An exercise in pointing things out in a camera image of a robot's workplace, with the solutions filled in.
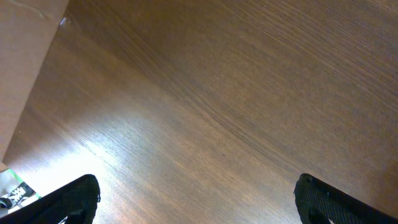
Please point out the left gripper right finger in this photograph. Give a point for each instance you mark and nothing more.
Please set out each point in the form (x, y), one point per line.
(318, 202)

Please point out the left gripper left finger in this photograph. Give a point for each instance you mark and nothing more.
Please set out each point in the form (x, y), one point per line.
(75, 202)

